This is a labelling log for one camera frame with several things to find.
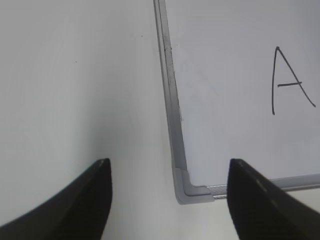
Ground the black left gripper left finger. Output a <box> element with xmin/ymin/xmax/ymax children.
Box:
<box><xmin>0</xmin><ymin>158</ymin><xmax>112</xmax><ymax>240</ymax></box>

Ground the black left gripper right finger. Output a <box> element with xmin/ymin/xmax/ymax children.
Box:
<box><xmin>227</xmin><ymin>159</ymin><xmax>320</xmax><ymax>240</ymax></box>

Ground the white board with grey frame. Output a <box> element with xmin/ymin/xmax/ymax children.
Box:
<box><xmin>154</xmin><ymin>0</ymin><xmax>320</xmax><ymax>205</ymax></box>

